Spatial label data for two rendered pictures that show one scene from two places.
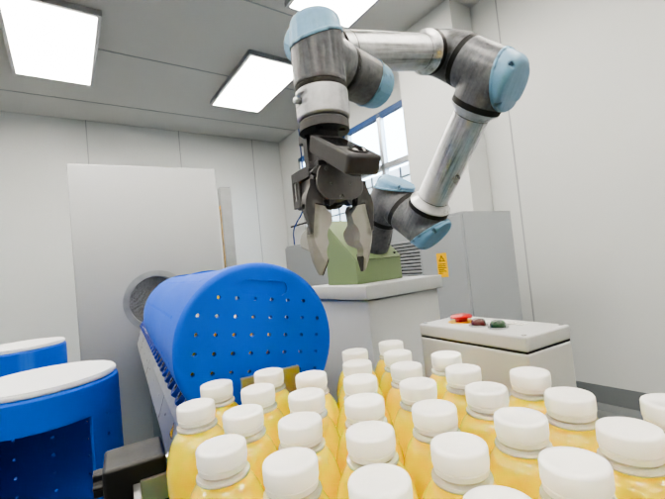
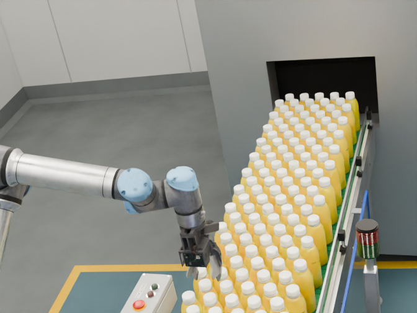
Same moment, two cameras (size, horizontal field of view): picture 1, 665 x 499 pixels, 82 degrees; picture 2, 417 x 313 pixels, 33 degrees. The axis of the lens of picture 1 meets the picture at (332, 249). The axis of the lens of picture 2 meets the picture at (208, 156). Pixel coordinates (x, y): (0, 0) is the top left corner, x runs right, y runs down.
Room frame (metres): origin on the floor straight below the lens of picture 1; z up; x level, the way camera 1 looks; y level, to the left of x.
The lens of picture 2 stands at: (1.42, 1.27, 2.45)
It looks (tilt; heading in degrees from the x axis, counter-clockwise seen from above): 29 degrees down; 232
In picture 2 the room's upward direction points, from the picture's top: 11 degrees counter-clockwise
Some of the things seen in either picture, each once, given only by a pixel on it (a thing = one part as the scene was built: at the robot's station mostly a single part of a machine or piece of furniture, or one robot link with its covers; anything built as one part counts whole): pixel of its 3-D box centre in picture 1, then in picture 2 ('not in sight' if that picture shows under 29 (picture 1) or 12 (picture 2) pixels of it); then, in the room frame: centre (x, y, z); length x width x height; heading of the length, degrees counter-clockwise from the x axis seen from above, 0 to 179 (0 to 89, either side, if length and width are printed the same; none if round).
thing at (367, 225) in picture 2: not in sight; (368, 247); (0.13, 0.25, 1.18); 0.06 x 0.06 x 0.16
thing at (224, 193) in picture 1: (237, 341); not in sight; (2.10, 0.57, 0.85); 0.06 x 0.06 x 1.70; 29
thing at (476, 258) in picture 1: (379, 319); not in sight; (3.18, -0.33, 0.72); 2.15 x 0.54 x 1.45; 35
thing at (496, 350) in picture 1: (490, 354); (148, 307); (0.60, -0.23, 1.05); 0.20 x 0.10 x 0.10; 29
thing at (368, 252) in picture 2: not in sight; (368, 245); (0.13, 0.25, 1.18); 0.06 x 0.06 x 0.05
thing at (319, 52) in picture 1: (319, 56); (183, 190); (0.53, -0.01, 1.51); 0.09 x 0.08 x 0.11; 139
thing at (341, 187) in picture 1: (325, 167); (195, 241); (0.54, 0.00, 1.36); 0.09 x 0.08 x 0.12; 29
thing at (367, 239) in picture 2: not in sight; (367, 233); (0.13, 0.25, 1.23); 0.06 x 0.06 x 0.04
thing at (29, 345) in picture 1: (19, 346); not in sight; (1.42, 1.19, 1.03); 0.28 x 0.28 x 0.01
